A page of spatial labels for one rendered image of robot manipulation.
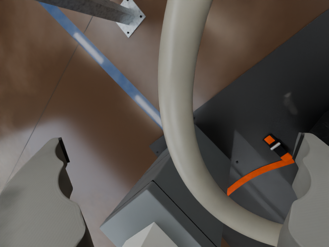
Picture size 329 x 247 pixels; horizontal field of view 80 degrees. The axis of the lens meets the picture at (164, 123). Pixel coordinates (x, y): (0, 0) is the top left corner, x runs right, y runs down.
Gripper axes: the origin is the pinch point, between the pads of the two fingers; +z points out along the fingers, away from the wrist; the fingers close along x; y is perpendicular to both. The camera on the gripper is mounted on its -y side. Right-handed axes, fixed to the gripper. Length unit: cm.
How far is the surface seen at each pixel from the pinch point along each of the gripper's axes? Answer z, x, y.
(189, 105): 4.8, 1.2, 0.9
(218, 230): 41, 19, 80
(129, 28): 151, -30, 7
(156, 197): 41, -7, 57
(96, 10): 115, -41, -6
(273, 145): 98, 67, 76
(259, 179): 95, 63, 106
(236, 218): 4.5, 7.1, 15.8
